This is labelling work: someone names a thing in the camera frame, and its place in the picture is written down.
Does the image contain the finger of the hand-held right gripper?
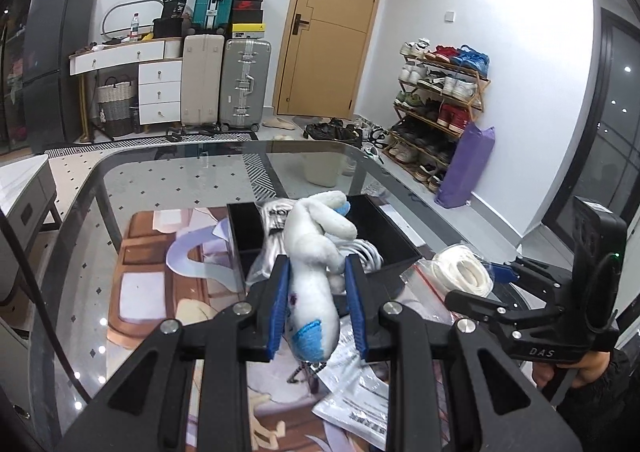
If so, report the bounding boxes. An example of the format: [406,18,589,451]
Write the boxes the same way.
[445,288,556,328]
[492,256,576,293]

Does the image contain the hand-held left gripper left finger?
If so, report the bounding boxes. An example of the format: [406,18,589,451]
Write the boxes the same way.
[55,255,292,452]

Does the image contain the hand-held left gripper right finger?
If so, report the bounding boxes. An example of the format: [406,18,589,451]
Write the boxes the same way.
[345,255,561,452]

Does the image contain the white shoelaces zip bag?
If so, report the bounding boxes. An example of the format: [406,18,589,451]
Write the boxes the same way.
[399,243,496,320]

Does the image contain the white blue plush toy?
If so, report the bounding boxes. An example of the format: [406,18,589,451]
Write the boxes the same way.
[282,191,358,385]

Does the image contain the white cable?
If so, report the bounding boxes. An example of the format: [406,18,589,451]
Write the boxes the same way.
[327,238,385,278]

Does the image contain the black storage box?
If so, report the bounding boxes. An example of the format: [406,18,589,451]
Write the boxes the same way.
[226,193,425,294]

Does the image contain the person's right forearm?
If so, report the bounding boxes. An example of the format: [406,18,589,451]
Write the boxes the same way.
[555,349,640,452]

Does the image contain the person's right hand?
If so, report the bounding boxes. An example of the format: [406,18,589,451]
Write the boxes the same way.
[570,351,617,389]

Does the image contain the grey flat packet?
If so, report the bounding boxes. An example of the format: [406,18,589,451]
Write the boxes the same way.
[314,377,390,435]

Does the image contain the purple bag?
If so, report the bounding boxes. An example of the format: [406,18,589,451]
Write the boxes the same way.
[434,122,497,209]

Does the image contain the printed desk mat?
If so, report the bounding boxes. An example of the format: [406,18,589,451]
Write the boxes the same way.
[107,205,401,452]

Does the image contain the black framed glass door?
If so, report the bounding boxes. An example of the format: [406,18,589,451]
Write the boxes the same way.
[542,7,640,243]

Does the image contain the white waste bin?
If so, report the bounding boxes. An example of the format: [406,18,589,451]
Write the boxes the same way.
[301,152,342,186]

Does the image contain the black white sneakers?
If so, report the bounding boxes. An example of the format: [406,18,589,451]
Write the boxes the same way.
[361,125,392,158]

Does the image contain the wooden shoe rack with shoes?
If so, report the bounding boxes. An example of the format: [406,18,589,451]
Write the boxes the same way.
[385,38,491,190]

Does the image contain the striped rug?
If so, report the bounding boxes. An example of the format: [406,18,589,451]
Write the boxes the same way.
[45,129,261,155]

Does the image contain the silver suitcase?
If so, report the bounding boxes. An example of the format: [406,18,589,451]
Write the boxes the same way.
[218,38,272,131]

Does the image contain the beige suitcase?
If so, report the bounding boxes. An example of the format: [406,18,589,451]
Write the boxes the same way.
[181,34,226,128]

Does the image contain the wooden door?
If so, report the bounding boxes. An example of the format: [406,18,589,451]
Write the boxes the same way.
[274,0,390,117]

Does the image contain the white drawer desk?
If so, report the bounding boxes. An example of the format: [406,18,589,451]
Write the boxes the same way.
[69,38,183,125]

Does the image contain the woven basket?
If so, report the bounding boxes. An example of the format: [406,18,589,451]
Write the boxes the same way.
[96,75,137,137]

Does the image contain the grey side cabinet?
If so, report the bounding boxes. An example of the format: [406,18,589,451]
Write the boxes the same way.
[0,155,58,328]

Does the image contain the black round box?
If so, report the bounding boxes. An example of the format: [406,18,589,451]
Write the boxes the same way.
[152,17,186,38]

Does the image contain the black refrigerator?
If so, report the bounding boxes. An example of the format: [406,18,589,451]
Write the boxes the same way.
[22,0,98,155]

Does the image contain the dark display cabinet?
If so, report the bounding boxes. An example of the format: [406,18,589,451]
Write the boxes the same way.
[0,0,31,163]

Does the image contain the oval mirror frame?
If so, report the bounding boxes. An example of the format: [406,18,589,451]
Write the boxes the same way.
[101,0,166,40]

